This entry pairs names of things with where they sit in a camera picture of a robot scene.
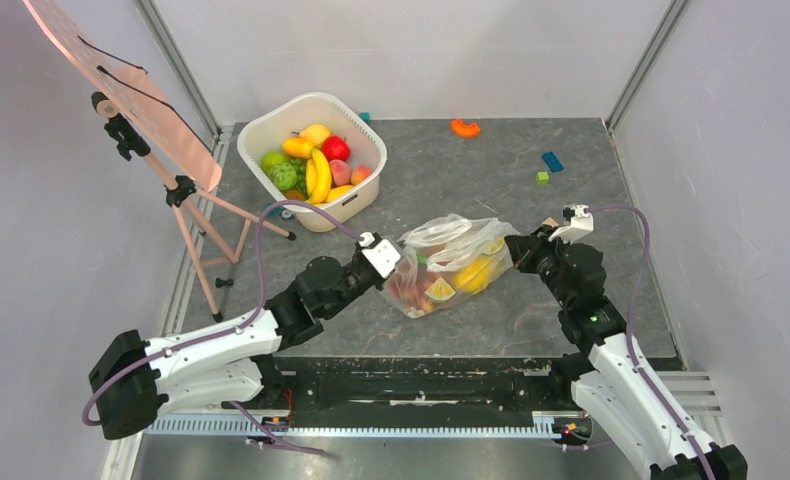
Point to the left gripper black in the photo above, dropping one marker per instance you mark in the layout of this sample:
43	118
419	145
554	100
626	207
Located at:
359	253

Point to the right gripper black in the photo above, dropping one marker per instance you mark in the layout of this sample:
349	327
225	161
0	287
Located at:
524	249

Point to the clear plastic bag of fruits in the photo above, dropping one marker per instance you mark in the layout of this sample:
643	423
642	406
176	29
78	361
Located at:
445	261

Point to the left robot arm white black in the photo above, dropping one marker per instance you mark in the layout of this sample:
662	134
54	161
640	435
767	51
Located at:
137	380

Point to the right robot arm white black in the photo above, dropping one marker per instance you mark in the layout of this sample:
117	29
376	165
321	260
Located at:
609	377

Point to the fake peach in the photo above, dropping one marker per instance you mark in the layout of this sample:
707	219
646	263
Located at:
340	173

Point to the yellow fake banana bunch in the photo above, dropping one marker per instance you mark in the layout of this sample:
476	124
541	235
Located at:
319	181

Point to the green fake custard apple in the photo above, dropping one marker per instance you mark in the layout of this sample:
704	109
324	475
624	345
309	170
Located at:
284	176

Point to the red fake apple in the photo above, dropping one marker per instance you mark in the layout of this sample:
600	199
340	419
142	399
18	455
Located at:
335	148

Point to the orange yellow fake mango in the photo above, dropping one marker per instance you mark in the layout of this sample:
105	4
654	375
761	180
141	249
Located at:
298	147

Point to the blue toy brick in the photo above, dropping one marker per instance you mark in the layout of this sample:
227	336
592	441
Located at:
553	162

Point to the teal toy piece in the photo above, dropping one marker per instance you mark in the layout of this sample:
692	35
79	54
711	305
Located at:
270	212

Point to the orange curved toy block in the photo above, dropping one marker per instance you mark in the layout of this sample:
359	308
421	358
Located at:
465	130

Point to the pink tripod stand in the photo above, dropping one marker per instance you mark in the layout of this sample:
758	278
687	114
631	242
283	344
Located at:
182	192

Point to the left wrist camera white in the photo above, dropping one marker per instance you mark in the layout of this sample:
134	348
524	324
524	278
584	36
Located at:
380	253

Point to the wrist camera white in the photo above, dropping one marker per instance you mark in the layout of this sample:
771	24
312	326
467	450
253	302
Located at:
380	253
578	223

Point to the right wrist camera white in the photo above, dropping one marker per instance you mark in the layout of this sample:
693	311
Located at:
578	223

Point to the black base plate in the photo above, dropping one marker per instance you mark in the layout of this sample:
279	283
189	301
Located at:
319	383

